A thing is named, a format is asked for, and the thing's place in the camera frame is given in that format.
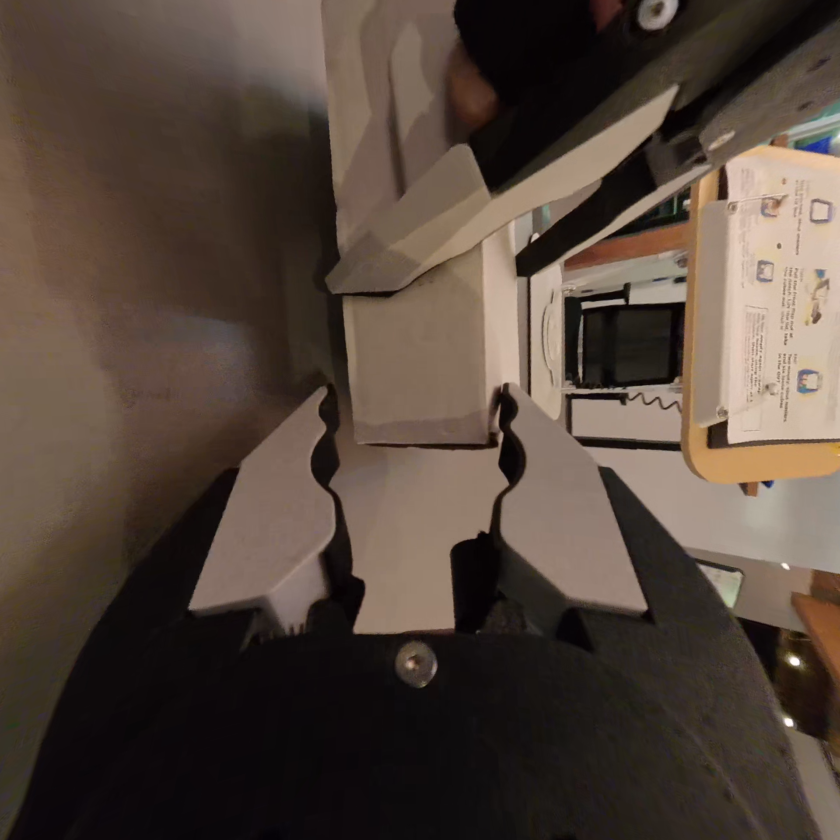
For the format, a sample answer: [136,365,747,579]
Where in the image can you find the wooden document board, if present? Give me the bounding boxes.
[681,144,840,487]

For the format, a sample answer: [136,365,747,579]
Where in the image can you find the person's left hand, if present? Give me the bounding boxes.
[448,49,504,126]

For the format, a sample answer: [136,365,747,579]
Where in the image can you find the black coiled cable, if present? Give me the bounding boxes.
[626,388,683,413]

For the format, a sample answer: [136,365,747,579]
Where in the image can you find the white sheet holder plate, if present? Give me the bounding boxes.
[694,199,750,427]

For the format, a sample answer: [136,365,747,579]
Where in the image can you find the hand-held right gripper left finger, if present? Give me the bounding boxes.
[189,386,347,632]

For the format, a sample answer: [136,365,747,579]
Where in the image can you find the framed wall sign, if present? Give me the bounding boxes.
[694,559,746,608]

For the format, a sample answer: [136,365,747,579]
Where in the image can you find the wooden shelf board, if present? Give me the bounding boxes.
[564,226,690,271]

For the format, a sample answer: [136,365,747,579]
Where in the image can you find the white cardboard box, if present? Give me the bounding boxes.
[322,0,521,451]

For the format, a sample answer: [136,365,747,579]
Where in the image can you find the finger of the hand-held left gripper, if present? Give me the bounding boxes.
[325,85,680,295]
[515,140,706,278]

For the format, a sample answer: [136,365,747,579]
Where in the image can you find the printed instruction sheet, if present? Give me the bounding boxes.
[724,154,840,445]

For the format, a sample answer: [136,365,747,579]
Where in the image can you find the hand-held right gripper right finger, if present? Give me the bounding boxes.
[491,382,652,632]

